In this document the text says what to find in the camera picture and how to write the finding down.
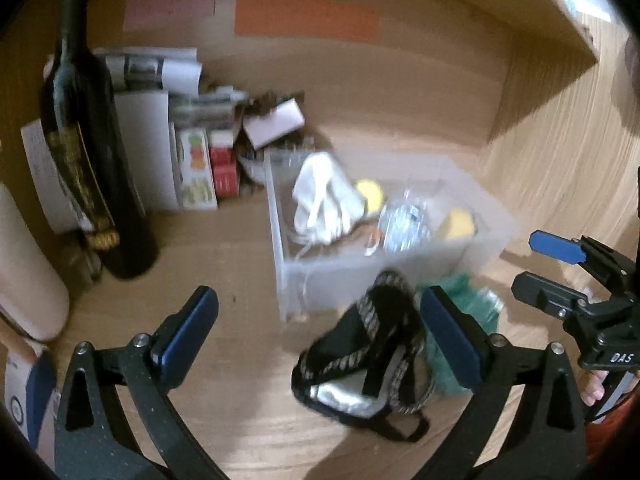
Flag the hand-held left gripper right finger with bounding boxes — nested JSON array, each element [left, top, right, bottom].
[[415, 285, 589, 480]]

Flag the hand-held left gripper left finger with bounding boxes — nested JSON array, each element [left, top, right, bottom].
[[54, 285, 226, 480]]

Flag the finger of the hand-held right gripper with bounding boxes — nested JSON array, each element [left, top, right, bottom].
[[529, 230, 637, 297], [511, 271, 601, 322]]

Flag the black woven sandal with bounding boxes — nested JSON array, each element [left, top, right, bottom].
[[291, 270, 432, 444]]

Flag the clear plastic box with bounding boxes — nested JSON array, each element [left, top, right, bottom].
[[265, 149, 519, 324]]

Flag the person's right forearm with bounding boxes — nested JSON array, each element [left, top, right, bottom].
[[585, 385, 640, 463]]

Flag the person's right hand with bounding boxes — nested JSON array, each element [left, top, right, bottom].
[[580, 367, 612, 408]]

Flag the yellow sponge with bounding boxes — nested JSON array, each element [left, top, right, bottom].
[[355, 179, 385, 212], [434, 208, 477, 242]]

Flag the clear plastic wrap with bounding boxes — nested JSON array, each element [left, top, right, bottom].
[[378, 189, 434, 254]]

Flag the blue and white box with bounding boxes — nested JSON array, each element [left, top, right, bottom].
[[0, 330, 62, 461]]

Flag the fruit print carton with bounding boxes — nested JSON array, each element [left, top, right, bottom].
[[175, 129, 219, 210]]

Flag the white rounded bottle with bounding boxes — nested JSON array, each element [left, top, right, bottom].
[[0, 182, 71, 344]]

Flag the red carton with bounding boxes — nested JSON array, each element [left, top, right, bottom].
[[208, 131, 239, 197]]

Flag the white cloth glove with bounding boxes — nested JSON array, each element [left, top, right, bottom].
[[291, 152, 369, 246]]

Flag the white folder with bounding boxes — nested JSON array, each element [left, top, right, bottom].
[[114, 90, 181, 212]]

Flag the dark wine bottle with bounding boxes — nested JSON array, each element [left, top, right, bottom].
[[39, 0, 160, 281]]

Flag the wooden shelf board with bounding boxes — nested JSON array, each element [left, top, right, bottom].
[[490, 0, 601, 143]]

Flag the small white cardboard box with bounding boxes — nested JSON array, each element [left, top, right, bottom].
[[242, 100, 306, 150]]

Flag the stack of printed papers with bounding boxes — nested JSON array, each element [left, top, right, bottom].
[[92, 47, 204, 96]]

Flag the orange paper sheet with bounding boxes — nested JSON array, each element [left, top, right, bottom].
[[234, 0, 381, 40]]

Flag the pink paper sheet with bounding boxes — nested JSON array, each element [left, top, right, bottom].
[[122, 0, 221, 31]]

